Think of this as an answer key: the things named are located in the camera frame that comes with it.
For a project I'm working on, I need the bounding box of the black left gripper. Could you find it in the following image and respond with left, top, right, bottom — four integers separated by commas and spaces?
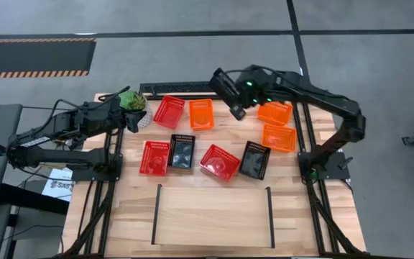
101, 96, 147, 133

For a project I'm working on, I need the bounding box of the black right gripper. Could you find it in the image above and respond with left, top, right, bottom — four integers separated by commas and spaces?
208, 68, 276, 122

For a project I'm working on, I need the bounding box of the orange plastic basket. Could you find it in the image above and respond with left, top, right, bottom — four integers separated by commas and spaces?
261, 124, 298, 153
257, 101, 293, 127
188, 99, 216, 132

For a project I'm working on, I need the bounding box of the red plastic basket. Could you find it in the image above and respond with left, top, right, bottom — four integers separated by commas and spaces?
152, 95, 186, 130
139, 140, 171, 176
198, 144, 242, 183

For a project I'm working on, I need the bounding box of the black plastic basket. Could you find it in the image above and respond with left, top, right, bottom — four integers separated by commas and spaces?
238, 140, 272, 181
167, 134, 196, 169

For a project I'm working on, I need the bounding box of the succulent in patterned white pot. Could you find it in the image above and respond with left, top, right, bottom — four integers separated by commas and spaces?
119, 89, 154, 130

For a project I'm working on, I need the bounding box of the white printed paper sheet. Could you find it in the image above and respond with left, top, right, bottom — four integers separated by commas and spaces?
41, 167, 75, 202

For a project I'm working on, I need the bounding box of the black hazard-striped floor mat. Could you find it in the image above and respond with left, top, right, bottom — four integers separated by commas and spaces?
0, 37, 98, 79

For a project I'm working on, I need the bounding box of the black furniture beam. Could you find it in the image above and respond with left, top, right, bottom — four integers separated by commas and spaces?
0, 182, 70, 216

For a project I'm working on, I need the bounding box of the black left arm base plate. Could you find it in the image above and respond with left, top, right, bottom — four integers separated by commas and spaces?
70, 153, 124, 183

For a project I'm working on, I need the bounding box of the black aluminium table frame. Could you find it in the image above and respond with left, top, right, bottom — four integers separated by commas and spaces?
63, 92, 368, 258

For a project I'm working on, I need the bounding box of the yellow cable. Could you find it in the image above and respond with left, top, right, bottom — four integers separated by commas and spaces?
40, 162, 72, 171

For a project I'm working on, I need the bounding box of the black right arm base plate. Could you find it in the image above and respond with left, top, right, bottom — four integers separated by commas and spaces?
298, 150, 351, 181

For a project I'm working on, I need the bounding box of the thin black floor cable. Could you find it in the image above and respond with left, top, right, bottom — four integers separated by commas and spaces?
0, 224, 64, 255

